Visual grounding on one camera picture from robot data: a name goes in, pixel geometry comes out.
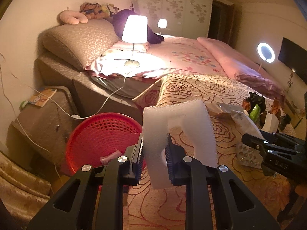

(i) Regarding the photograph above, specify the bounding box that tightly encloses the green snack wrapper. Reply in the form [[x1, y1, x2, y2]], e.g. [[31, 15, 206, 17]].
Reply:
[[249, 104, 261, 123]]

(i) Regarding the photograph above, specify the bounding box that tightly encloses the white foam packaging piece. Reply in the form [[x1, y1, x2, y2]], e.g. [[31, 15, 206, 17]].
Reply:
[[143, 99, 218, 190]]

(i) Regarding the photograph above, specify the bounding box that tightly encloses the silver blister pill pack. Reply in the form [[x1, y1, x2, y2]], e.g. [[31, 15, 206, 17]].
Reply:
[[236, 142, 263, 169]]

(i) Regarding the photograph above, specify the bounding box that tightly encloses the white paper sheet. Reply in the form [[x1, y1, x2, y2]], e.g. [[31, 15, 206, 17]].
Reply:
[[262, 113, 279, 133]]

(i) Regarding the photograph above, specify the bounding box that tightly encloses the small black plastic bag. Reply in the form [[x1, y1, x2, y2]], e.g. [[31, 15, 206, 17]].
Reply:
[[278, 114, 291, 131]]

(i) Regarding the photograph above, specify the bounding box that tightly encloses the pink wrapper in basket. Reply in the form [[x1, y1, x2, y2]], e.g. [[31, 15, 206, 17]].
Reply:
[[100, 149, 122, 165]]

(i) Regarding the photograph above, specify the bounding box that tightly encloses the rose pattern bedspread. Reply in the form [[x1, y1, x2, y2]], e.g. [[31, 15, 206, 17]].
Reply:
[[124, 75, 290, 229]]

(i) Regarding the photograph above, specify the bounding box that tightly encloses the clear crumpled plastic wrapper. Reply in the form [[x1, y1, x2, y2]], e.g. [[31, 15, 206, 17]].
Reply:
[[205, 101, 264, 140]]

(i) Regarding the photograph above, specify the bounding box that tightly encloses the brown crumpled paper bag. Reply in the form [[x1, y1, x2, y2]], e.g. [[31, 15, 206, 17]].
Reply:
[[242, 99, 281, 127]]

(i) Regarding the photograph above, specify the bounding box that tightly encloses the black crumpled plastic bag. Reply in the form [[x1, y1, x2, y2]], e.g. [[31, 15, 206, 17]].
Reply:
[[246, 92, 266, 114]]

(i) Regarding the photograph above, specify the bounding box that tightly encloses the red plastic laundry basket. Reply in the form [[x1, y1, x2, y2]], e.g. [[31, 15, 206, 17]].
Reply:
[[65, 113, 142, 175]]

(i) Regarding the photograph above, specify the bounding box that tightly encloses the folded pink duvet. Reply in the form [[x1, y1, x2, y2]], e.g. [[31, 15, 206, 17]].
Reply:
[[197, 37, 286, 104]]

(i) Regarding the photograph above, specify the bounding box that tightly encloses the brown bedside cabinet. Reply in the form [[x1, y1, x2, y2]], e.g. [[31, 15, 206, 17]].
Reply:
[[11, 86, 80, 168]]

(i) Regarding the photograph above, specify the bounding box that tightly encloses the colourful children's book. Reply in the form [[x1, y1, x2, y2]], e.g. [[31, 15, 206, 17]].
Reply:
[[28, 88, 57, 108]]

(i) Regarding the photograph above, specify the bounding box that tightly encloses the pink floral bed sheet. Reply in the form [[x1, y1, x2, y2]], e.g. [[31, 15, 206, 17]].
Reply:
[[85, 35, 226, 80]]

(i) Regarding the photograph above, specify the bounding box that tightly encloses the brown padded headboard cushion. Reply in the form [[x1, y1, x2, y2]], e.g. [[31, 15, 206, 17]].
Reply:
[[42, 19, 120, 71]]

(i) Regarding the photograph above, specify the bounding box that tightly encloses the floral sliding wardrobe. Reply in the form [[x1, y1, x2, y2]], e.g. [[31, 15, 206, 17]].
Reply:
[[136, 0, 213, 39]]

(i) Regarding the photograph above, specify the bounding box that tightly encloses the lit white table lamp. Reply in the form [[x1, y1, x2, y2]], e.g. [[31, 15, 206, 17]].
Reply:
[[122, 15, 148, 67]]

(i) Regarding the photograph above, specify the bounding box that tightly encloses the small far bedside lamp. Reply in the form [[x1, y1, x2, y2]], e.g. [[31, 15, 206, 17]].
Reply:
[[157, 18, 168, 34]]

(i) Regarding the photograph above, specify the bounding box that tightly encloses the dark purple clothing heap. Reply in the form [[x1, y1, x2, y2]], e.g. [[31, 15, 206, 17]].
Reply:
[[112, 9, 164, 44]]

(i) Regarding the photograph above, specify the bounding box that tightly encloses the pink plush neck pillow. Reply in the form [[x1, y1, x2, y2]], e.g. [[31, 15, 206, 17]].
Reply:
[[59, 10, 88, 25]]

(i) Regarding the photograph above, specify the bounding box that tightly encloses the brown plush toy pile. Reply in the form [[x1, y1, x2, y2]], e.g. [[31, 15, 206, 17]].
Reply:
[[80, 3, 119, 20]]

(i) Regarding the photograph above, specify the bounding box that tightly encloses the white power cable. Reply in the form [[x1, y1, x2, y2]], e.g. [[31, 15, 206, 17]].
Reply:
[[0, 52, 128, 182]]

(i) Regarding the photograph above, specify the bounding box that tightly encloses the wall mounted black television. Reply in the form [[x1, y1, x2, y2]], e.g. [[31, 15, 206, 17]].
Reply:
[[278, 37, 307, 83]]

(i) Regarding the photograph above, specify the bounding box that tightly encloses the white ring light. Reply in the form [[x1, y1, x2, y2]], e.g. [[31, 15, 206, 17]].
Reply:
[[257, 42, 275, 71]]

